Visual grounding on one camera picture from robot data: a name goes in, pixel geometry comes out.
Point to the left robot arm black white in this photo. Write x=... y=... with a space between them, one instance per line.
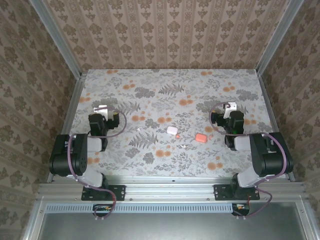
x=80 y=160

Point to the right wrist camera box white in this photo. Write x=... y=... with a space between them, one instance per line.
x=230 y=107

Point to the white earbud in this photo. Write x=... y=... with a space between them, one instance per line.
x=182 y=145
x=140 y=128

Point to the black connector board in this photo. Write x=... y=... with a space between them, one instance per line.
x=102 y=208
x=240 y=208

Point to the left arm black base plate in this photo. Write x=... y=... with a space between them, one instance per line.
x=120 y=192

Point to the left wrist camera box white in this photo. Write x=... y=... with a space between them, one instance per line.
x=102 y=111

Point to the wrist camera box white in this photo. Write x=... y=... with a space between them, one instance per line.
x=102 y=111
x=230 y=107

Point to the white earbud charging case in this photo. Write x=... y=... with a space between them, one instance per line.
x=171 y=130

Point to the grey metal panel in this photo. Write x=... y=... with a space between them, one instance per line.
x=175 y=227

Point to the orange earbud charging case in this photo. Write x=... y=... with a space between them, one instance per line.
x=201 y=138

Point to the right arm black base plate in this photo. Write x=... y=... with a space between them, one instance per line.
x=220 y=192

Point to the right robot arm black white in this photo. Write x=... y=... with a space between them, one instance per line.
x=270 y=160

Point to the aluminium frame post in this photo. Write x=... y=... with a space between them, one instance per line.
x=278 y=37
x=58 y=41

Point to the aluminium side rail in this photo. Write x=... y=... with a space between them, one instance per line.
x=72 y=111
x=267 y=95

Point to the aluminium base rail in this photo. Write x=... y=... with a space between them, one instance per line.
x=170 y=190

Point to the floral patterned table cover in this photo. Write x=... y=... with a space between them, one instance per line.
x=150 y=82

